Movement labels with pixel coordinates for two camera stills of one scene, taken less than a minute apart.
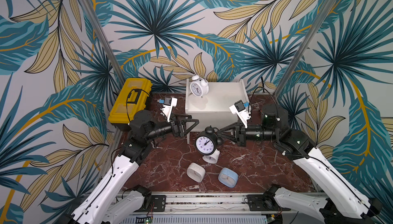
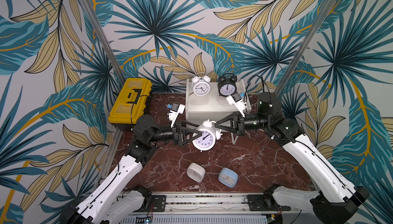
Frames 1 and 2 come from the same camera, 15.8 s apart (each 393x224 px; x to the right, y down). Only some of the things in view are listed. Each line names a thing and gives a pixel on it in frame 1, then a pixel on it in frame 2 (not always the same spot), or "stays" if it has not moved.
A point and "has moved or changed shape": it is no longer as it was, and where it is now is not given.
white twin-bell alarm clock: x=199 y=87 has moved or changed shape
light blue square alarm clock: x=227 y=177 stays
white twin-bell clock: x=212 y=158 to x=210 y=134
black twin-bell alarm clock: x=206 y=142 to x=226 y=84
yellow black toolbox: x=132 y=99 stays
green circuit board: x=144 y=220 stays
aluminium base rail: x=204 y=202 stays
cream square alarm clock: x=196 y=172 stays
